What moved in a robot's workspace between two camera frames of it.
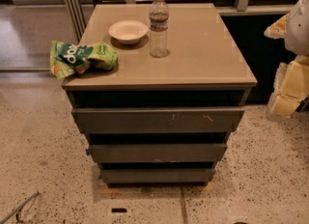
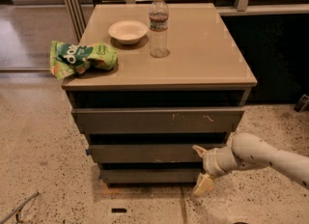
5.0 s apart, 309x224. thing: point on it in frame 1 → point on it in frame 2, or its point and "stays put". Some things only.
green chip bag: [68, 59] stays put
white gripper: [298, 30] → [210, 164]
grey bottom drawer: [156, 175] stays put
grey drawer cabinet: [162, 122] stays put
